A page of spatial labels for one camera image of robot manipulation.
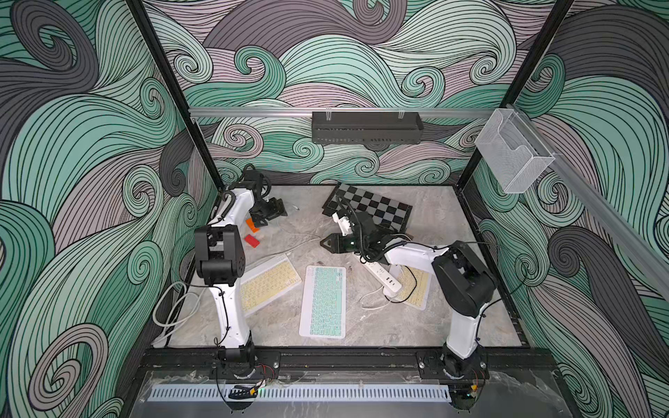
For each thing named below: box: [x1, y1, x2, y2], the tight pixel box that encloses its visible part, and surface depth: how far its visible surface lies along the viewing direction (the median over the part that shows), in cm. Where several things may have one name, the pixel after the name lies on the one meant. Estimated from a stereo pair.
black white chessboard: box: [321, 182, 413, 233], surface depth 111 cm
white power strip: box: [351, 252, 403, 294], surface depth 89 cm
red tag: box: [243, 233, 260, 249], surface depth 103 cm
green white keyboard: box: [298, 265, 347, 339], surface depth 87 cm
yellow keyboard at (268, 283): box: [239, 253, 303, 318], surface depth 91 cm
